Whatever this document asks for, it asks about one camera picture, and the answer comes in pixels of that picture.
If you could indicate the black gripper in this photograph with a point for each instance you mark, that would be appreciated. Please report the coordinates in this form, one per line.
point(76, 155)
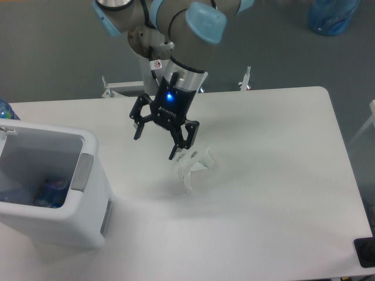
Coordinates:
point(173, 108)

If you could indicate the crushed clear plastic bottle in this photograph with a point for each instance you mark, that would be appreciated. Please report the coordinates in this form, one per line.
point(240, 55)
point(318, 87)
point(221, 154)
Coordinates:
point(51, 194)

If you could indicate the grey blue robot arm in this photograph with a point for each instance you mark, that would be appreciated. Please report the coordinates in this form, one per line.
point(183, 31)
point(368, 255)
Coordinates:
point(177, 40)

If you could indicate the white trash can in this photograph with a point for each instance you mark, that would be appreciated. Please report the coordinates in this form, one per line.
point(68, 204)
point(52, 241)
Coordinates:
point(33, 153)

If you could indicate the blue bottle at left edge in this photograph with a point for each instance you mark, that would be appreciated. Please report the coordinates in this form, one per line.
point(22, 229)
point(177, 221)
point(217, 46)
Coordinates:
point(6, 111)

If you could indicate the blue plastic bag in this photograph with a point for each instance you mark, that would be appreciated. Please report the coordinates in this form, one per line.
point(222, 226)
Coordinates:
point(331, 18)

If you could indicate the black clamp on table corner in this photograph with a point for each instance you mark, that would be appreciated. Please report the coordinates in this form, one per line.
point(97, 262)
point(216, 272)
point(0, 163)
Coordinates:
point(365, 251)

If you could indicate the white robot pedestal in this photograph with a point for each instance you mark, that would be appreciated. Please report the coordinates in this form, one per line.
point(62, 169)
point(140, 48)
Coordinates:
point(140, 74)

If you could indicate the white frame at right edge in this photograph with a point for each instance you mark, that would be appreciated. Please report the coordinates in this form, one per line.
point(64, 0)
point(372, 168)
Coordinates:
point(369, 123)

